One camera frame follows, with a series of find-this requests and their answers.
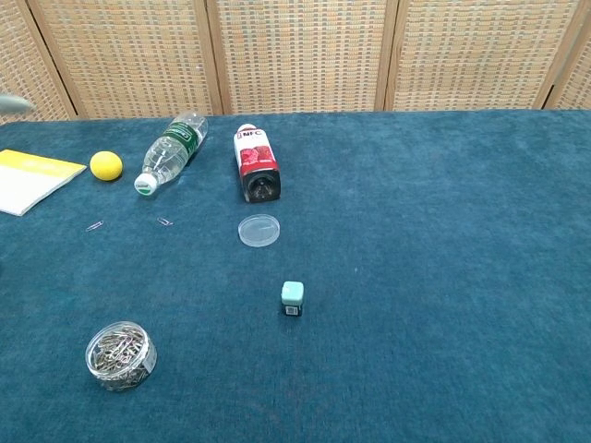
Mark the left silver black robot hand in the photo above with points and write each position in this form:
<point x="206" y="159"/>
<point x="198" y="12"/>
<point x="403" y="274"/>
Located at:
<point x="11" y="104"/>

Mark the yellow foam ball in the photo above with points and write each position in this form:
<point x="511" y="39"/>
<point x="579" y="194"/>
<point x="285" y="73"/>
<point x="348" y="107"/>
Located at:
<point x="106" y="166"/>

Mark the silver paperclip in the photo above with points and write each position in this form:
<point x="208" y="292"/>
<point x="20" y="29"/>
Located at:
<point x="94" y="226"/>
<point x="165" y="222"/>

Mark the clear water bottle green label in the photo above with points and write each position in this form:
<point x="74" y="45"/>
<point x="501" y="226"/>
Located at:
<point x="171" y="147"/>

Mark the red juice bottle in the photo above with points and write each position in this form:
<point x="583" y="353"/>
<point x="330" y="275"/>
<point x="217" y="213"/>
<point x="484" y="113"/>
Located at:
<point x="256" y="161"/>

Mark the wicker folding screen panel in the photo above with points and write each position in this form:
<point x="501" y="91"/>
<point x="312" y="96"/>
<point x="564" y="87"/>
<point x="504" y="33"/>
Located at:
<point x="577" y="78"/>
<point x="300" y="55"/>
<point x="129" y="60"/>
<point x="23" y="55"/>
<point x="475" y="55"/>

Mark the yellow white notepad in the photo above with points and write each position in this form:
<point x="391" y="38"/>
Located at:
<point x="27" y="180"/>

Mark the teal cube pencil sharpener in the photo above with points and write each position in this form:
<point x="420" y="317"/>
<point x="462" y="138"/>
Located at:
<point x="292" y="293"/>

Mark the blue carpet table cover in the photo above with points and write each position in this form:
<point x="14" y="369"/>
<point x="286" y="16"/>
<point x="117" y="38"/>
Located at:
<point x="415" y="277"/>

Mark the clear round plastic lid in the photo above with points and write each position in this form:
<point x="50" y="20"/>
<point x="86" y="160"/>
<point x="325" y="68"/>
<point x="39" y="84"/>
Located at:
<point x="259" y="231"/>

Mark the clear tub of paperclips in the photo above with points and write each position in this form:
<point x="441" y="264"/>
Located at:
<point x="121" y="357"/>

